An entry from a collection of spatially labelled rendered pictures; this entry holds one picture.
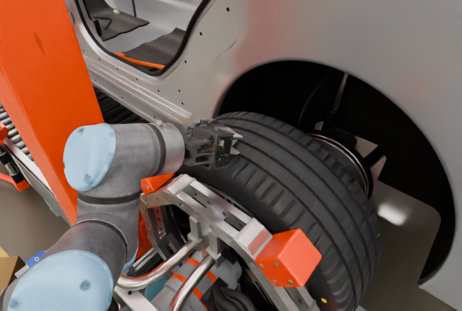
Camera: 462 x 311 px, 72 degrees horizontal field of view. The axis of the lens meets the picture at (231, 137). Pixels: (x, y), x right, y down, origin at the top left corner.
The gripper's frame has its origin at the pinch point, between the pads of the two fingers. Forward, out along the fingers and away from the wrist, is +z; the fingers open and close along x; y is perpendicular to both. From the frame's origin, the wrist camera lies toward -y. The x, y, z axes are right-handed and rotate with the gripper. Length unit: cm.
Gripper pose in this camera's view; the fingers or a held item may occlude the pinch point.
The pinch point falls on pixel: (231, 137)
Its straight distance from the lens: 74.0
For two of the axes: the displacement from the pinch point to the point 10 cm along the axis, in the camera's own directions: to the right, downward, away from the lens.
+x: 1.9, -9.6, -2.2
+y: 7.6, 2.9, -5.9
